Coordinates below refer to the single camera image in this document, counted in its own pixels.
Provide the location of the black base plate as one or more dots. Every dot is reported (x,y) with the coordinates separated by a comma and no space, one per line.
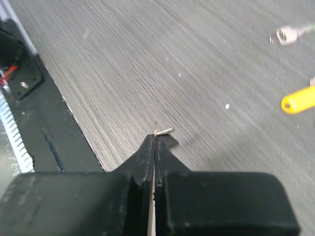
(49,137)

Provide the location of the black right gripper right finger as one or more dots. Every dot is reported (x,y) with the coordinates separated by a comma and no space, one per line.
(194,203)

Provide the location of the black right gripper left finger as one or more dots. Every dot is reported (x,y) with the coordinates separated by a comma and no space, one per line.
(117,203)

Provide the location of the yellow key tag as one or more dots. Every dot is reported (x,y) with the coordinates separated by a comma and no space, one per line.
(299,101)

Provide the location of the silver key by yellow tag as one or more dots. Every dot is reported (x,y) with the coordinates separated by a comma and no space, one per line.
(312,82)

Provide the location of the silver key with ring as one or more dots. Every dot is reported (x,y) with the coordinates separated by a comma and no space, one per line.
(163,132)

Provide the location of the slotted cable duct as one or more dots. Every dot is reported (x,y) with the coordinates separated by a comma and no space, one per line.
(12,127)

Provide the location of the silver key by green tag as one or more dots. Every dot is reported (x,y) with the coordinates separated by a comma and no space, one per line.
(288,35)

